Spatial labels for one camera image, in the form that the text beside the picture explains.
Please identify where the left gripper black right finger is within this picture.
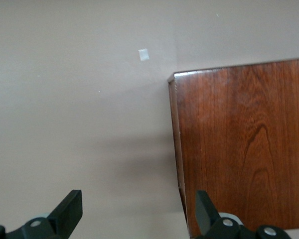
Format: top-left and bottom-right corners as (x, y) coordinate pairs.
(193, 190), (294, 239)

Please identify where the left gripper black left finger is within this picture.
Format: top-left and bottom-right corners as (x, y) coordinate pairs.
(0, 189), (84, 239)

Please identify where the dark brown wooden cabinet box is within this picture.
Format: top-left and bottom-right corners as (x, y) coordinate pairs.
(167, 57), (299, 239)

